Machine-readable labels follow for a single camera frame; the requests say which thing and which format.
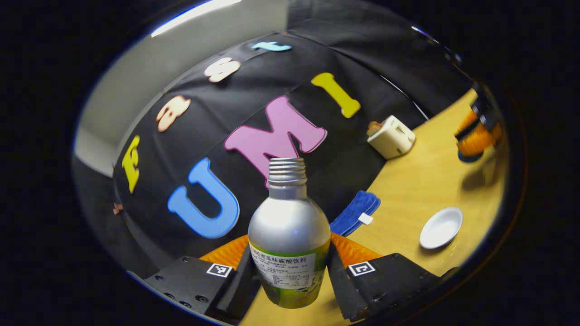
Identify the black backdrop cloth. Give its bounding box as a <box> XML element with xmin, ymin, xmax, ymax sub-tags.
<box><xmin>72</xmin><ymin>0</ymin><xmax>476</xmax><ymax>277</ymax></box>

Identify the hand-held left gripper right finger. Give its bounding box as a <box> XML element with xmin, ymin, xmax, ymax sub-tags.
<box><xmin>326</xmin><ymin>232</ymin><xmax>458</xmax><ymax>322</ymax></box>

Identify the silver green water bottle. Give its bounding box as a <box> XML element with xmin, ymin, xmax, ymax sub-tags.
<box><xmin>248</xmin><ymin>158</ymin><xmax>331</xmax><ymax>309</ymax></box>

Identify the cream toaster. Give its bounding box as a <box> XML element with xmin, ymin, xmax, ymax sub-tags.
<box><xmin>367</xmin><ymin>115</ymin><xmax>416</xmax><ymax>160</ymax></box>

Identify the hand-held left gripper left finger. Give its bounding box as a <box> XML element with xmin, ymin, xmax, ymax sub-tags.
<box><xmin>144</xmin><ymin>235</ymin><xmax>261</xmax><ymax>320</ymax></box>

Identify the folded blue towel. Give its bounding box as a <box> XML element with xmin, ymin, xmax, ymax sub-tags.
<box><xmin>329</xmin><ymin>190</ymin><xmax>381</xmax><ymax>237</ymax></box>

